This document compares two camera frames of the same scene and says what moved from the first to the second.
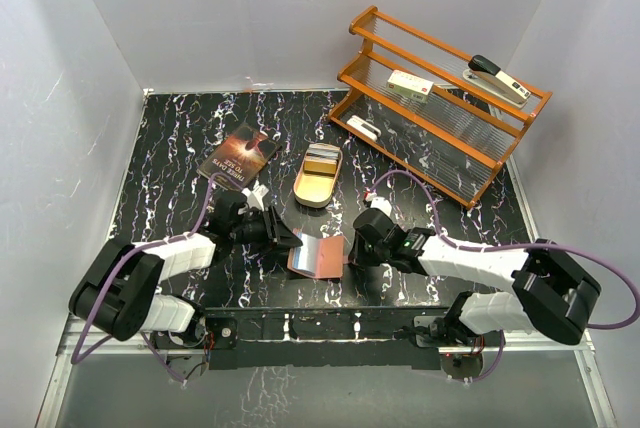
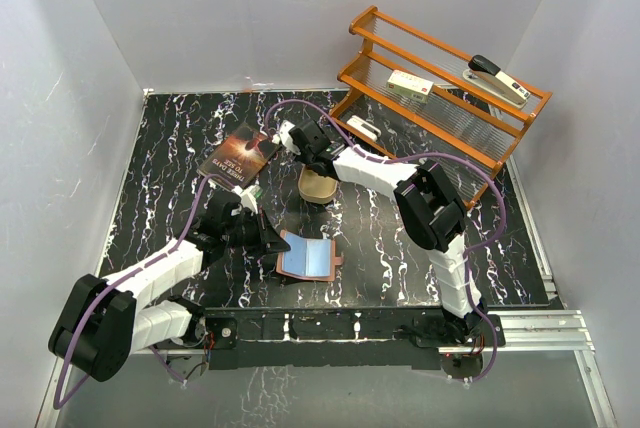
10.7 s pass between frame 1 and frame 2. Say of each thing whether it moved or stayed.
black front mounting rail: stayed
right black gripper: moved
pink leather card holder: moved
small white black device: stayed
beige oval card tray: stayed
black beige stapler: stayed
